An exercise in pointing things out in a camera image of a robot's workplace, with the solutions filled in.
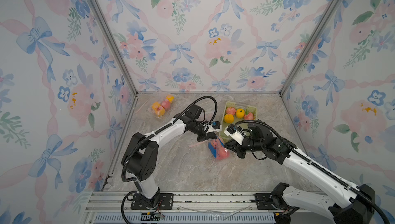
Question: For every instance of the blue zipper clear bag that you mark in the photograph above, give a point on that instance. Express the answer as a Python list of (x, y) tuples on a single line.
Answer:
[(214, 145)]

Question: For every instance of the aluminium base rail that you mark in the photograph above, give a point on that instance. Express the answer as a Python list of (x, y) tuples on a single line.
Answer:
[(194, 208)]

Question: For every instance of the yellow peach with leaf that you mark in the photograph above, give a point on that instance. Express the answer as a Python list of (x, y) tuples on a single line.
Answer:
[(240, 113)]

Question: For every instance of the pink zipper clear bag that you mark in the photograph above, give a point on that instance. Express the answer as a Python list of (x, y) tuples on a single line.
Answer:
[(208, 116), (147, 108)]

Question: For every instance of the green plastic basket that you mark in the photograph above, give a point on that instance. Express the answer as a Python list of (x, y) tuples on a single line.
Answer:
[(236, 105)]

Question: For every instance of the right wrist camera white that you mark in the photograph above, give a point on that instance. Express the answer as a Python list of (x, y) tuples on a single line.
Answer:
[(235, 132)]

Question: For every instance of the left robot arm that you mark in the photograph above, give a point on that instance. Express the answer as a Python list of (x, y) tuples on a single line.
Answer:
[(140, 158)]

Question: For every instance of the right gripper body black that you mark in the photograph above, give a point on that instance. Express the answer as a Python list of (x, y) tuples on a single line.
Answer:
[(248, 144)]

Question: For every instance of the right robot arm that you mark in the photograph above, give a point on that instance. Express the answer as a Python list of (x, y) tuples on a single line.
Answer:
[(343, 201)]

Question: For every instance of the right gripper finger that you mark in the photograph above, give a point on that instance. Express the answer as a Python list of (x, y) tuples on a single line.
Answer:
[(236, 148), (231, 142)]

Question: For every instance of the pink peach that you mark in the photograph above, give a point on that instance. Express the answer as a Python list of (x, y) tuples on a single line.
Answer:
[(230, 111), (166, 105), (249, 116), (222, 153)]

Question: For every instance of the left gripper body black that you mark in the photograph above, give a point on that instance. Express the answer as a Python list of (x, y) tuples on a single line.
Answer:
[(199, 130)]

